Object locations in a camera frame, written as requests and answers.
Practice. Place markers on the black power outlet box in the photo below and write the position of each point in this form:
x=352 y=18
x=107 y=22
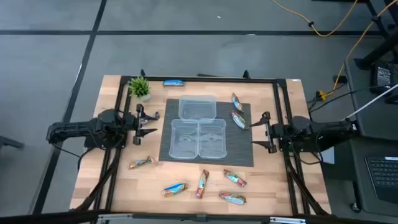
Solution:
x=340 y=79

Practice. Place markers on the red and blue granola bar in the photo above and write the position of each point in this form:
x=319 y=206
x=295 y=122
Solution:
x=232 y=198
x=235 y=178
x=238 y=119

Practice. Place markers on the black laptop keyboard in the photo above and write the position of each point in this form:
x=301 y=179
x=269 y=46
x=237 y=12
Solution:
x=385 y=177

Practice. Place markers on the black power adapter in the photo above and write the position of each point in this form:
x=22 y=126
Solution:
x=382 y=77

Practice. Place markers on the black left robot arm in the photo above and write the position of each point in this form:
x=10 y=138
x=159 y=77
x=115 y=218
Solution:
x=71 y=129

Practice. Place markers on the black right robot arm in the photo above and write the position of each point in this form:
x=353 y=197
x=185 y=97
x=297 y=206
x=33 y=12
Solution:
x=326 y=130

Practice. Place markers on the small potted green plant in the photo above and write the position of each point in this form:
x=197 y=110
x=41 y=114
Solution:
x=139 y=87

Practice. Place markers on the black stand legs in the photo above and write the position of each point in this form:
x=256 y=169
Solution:
x=379 y=49

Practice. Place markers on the black equipment cart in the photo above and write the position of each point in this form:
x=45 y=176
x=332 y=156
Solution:
x=370 y=124

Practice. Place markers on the grey woven mat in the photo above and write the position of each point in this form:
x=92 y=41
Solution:
x=239 y=146

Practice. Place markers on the black aluminium table frame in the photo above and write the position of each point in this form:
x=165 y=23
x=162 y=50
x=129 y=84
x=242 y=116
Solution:
x=217 y=79

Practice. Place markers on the blue and orange granola bar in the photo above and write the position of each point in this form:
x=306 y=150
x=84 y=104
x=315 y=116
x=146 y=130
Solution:
x=237 y=102

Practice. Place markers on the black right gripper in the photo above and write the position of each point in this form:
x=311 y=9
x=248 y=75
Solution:
x=270 y=133

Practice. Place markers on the brown gold granola bar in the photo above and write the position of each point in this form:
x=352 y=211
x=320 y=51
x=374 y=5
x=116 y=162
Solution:
x=141 y=162

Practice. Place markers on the red and gold granola bar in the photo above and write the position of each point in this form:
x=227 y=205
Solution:
x=202 y=184

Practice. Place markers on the blue and brown granola bar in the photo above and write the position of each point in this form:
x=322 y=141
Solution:
x=175 y=189

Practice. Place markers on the grey chair leg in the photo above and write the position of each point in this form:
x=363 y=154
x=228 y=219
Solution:
x=9 y=142

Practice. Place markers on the clear plastic bin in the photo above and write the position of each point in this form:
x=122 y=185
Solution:
x=183 y=140
x=197 y=107
x=213 y=140

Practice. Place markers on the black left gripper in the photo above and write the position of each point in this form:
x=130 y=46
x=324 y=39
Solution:
x=139 y=124

